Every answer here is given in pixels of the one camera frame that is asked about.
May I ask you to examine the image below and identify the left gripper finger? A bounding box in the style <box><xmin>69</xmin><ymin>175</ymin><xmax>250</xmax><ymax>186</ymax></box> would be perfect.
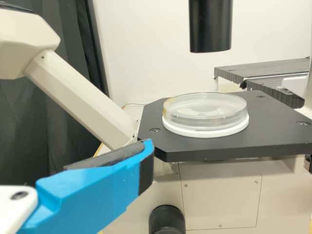
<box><xmin>17</xmin><ymin>138</ymin><xmax>155</xmax><ymax>234</ymax></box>

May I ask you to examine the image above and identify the petri dish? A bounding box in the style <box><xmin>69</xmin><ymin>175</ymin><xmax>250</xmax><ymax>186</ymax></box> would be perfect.
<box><xmin>161</xmin><ymin>92</ymin><xmax>250</xmax><ymax>139</ymax></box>

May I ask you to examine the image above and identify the cream microscope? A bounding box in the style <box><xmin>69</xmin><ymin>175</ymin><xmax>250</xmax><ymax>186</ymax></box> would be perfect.
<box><xmin>0</xmin><ymin>0</ymin><xmax>312</xmax><ymax>234</ymax></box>

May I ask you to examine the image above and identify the black platform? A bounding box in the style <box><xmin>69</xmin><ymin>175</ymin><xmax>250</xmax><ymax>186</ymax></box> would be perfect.
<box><xmin>240</xmin><ymin>79</ymin><xmax>306</xmax><ymax>110</ymax></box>
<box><xmin>214</xmin><ymin>58</ymin><xmax>311</xmax><ymax>85</ymax></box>

